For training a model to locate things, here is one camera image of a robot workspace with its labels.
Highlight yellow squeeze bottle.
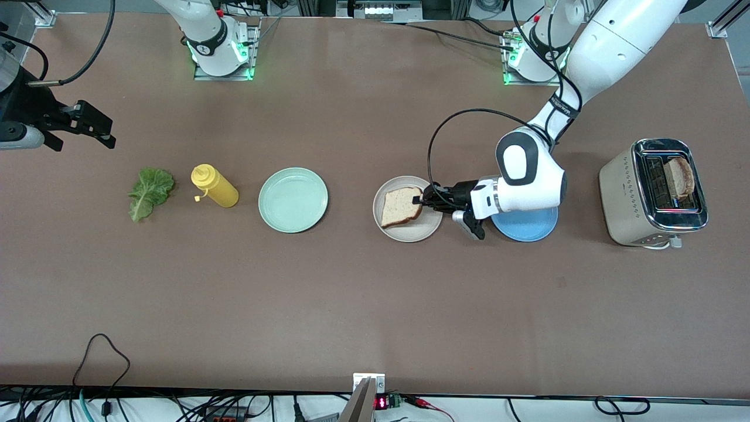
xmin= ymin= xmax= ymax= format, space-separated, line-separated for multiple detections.
xmin=191 ymin=164 xmax=240 ymax=208

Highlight thin black curved cable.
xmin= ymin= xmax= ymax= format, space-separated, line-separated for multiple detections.
xmin=0 ymin=32 xmax=47 ymax=81

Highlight blue plate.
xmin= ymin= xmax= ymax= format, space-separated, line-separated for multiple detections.
xmin=491 ymin=206 xmax=559 ymax=242

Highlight silver mounting bracket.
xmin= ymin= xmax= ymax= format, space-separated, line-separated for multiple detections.
xmin=353 ymin=373 xmax=386 ymax=394

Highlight black looped cable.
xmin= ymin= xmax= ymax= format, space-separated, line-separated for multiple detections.
xmin=71 ymin=333 xmax=131 ymax=420

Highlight black coiled cable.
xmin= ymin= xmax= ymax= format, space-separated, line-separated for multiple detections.
xmin=595 ymin=396 xmax=651 ymax=416

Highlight short black tabletop cable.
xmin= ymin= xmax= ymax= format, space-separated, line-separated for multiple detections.
xmin=462 ymin=16 xmax=510 ymax=39

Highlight aluminium frame profile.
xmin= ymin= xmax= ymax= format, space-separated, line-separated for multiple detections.
xmin=23 ymin=0 xmax=57 ymax=28
xmin=706 ymin=0 xmax=750 ymax=39

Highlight toasted bread slice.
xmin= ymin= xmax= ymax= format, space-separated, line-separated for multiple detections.
xmin=381 ymin=186 xmax=424 ymax=229
xmin=663 ymin=156 xmax=696 ymax=199

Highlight grey camera mount bar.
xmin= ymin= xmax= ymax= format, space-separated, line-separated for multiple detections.
xmin=339 ymin=378 xmax=376 ymax=422

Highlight red clip lead wires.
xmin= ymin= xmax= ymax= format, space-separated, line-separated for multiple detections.
xmin=404 ymin=394 xmax=455 ymax=421

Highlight lit control box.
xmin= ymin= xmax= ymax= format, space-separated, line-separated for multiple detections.
xmin=336 ymin=0 xmax=424 ymax=23

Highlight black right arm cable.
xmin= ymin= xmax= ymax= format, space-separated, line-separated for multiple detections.
xmin=26 ymin=0 xmax=116 ymax=87

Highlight beige chrome toaster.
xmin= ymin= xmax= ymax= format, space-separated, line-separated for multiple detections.
xmin=599 ymin=138 xmax=709 ymax=247

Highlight long black tabletop cable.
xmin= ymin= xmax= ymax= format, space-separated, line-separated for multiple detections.
xmin=380 ymin=21 xmax=517 ymax=52

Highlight white toaster power cord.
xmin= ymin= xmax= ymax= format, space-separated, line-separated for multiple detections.
xmin=643 ymin=234 xmax=684 ymax=251

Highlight beige plate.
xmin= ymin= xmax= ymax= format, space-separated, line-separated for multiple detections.
xmin=373 ymin=176 xmax=444 ymax=243

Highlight mint green plate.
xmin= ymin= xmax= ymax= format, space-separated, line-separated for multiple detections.
xmin=258 ymin=168 xmax=329 ymax=233

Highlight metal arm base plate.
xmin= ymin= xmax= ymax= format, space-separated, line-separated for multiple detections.
xmin=193 ymin=16 xmax=261 ymax=81
xmin=501 ymin=26 xmax=566 ymax=87

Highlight green lettuce leaf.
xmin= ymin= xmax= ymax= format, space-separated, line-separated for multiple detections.
xmin=128 ymin=168 xmax=176 ymax=223

